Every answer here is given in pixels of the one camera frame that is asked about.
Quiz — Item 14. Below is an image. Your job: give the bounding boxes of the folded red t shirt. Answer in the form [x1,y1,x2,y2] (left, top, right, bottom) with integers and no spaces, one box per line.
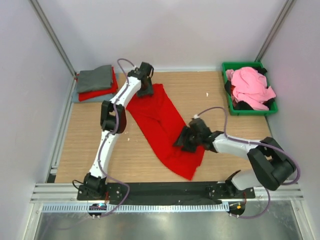
[77,66,118,102]

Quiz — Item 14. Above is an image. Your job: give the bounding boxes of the aluminium front rail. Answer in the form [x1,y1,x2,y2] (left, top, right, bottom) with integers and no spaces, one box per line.
[30,183,304,204]

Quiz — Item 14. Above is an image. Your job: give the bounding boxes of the right aluminium frame post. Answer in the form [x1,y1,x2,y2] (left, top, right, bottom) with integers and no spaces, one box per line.
[254,0,297,62]

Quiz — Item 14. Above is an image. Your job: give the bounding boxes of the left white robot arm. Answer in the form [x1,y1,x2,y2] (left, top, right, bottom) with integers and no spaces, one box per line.
[77,62,154,201]

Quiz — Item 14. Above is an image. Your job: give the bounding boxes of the aluminium frame post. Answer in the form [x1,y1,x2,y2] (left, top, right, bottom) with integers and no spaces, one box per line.
[29,0,76,77]
[254,0,297,62]

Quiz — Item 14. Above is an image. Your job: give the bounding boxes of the folded blue-grey t shirt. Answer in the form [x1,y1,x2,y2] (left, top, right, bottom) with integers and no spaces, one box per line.
[71,91,114,103]

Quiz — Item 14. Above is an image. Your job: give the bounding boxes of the pink t shirt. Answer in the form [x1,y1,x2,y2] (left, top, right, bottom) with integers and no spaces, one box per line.
[225,66,277,111]

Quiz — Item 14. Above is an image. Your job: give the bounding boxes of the left aluminium frame post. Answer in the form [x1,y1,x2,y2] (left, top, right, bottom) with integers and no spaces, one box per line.
[29,0,76,77]

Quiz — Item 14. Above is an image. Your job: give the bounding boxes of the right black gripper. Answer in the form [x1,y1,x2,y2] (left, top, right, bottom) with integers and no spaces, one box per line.
[173,125,202,154]

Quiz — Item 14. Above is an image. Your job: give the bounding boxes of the white slotted cable duct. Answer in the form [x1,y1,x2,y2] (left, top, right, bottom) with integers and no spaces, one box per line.
[42,202,230,214]

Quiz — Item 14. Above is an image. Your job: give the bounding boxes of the red t shirt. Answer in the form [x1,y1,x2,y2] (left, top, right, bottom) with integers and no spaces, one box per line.
[77,66,118,102]
[126,83,205,181]

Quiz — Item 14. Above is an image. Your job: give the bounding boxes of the folded grey t shirt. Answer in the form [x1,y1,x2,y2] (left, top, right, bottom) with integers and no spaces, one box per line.
[76,64,113,94]

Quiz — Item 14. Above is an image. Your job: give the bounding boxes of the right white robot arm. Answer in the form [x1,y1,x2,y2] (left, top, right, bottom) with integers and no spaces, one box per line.
[173,118,297,198]

